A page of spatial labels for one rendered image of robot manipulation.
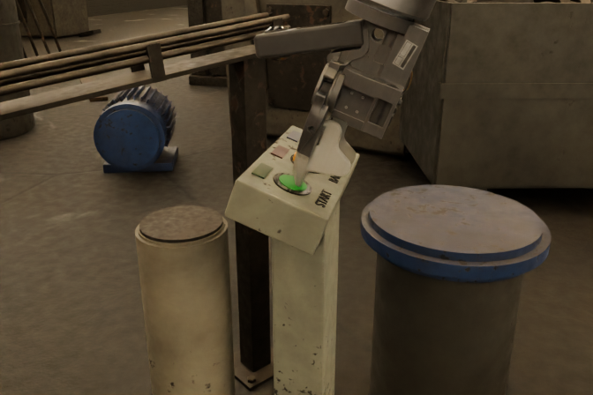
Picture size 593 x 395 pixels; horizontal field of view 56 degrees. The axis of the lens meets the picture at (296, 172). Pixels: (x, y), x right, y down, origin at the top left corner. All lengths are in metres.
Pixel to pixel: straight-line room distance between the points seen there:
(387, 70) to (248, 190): 0.19
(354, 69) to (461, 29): 1.36
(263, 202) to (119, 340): 0.91
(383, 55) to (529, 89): 1.47
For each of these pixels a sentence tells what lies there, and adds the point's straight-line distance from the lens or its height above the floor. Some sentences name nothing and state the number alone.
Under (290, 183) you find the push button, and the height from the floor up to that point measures 0.60.
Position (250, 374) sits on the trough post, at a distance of 1.29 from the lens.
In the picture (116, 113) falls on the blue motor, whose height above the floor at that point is 0.30.
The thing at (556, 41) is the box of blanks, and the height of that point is 0.62.
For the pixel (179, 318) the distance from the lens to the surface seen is 0.75.
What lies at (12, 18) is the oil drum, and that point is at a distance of 3.36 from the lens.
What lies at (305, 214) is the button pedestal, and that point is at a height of 0.58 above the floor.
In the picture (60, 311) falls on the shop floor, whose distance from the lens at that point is 1.62.
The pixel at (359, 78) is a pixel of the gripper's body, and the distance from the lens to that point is 0.56.
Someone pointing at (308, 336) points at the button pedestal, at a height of 0.38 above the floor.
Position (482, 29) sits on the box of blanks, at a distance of 1.94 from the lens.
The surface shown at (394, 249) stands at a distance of 0.91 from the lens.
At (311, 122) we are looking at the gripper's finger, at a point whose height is 0.69.
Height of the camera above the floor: 0.83
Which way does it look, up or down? 20 degrees down
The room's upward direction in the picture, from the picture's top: straight up
